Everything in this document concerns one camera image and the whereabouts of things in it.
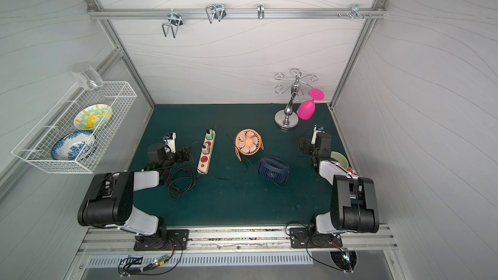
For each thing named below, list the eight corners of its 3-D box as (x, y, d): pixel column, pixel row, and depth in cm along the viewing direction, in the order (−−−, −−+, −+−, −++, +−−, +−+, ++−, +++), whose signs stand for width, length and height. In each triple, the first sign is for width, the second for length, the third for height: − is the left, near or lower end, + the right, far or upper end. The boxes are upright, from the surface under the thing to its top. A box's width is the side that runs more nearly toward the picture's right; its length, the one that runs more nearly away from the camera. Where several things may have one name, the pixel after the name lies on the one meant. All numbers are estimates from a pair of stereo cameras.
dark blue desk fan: (257, 180, 91) (257, 169, 82) (262, 161, 97) (263, 150, 89) (284, 187, 88) (287, 177, 80) (288, 167, 95) (291, 156, 86)
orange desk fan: (238, 161, 97) (236, 150, 88) (233, 144, 104) (231, 131, 95) (263, 155, 99) (264, 143, 91) (257, 138, 106) (257, 125, 97)
